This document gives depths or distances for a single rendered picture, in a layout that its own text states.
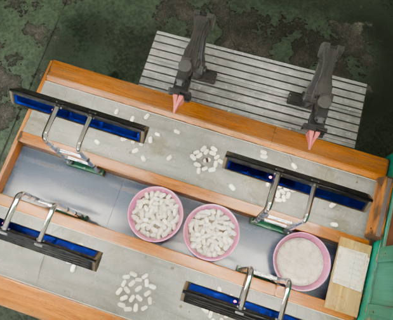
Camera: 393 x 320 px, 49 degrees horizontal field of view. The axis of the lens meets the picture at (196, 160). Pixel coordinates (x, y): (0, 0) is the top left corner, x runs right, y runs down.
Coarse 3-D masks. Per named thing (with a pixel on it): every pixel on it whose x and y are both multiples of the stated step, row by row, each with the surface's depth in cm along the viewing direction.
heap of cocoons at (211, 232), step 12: (204, 216) 206; (216, 216) 206; (192, 228) 206; (204, 228) 205; (216, 228) 206; (228, 228) 204; (192, 240) 203; (204, 240) 203; (216, 240) 205; (228, 240) 203; (204, 252) 203; (216, 252) 202
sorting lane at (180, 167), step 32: (64, 96) 223; (96, 96) 223; (32, 128) 218; (64, 128) 218; (160, 128) 218; (192, 128) 218; (128, 160) 214; (160, 160) 214; (192, 160) 214; (288, 160) 213; (224, 192) 209; (256, 192) 209; (320, 224) 205; (352, 224) 205
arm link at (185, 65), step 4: (180, 60) 189; (184, 60) 180; (188, 60) 180; (200, 60) 189; (180, 64) 180; (184, 64) 180; (188, 64) 180; (192, 64) 185; (196, 64) 189; (200, 64) 191; (180, 68) 180; (184, 68) 180; (188, 68) 180; (192, 68) 189; (196, 68) 188; (188, 72) 181; (188, 76) 184
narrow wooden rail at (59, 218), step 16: (32, 208) 205; (64, 224) 203; (80, 224) 203; (112, 240) 201; (128, 240) 201; (160, 256) 199; (176, 256) 199; (208, 272) 197; (224, 272) 197; (240, 272) 197; (256, 288) 195; (272, 288) 195; (304, 304) 193; (320, 304) 193
